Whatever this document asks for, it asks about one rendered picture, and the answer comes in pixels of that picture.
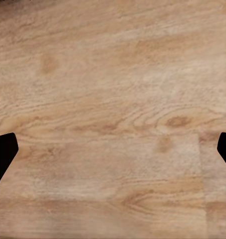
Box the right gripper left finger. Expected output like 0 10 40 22
0 132 18 180

